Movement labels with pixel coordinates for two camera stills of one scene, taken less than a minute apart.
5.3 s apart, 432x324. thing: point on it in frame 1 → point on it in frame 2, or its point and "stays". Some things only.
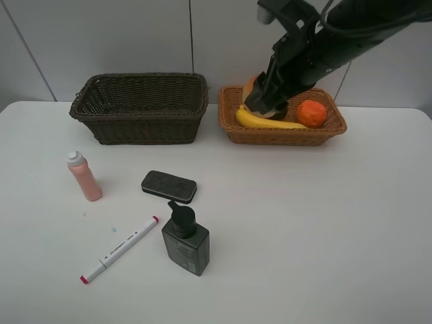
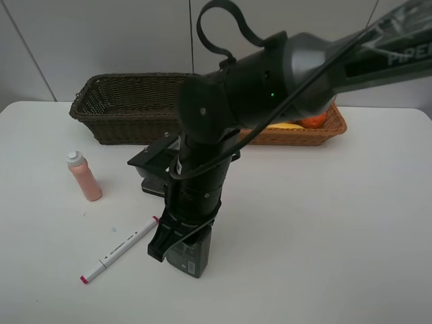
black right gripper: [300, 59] → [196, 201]
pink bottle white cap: [81, 168] stays
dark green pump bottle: [187, 244] stays
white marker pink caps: [107, 258] stays
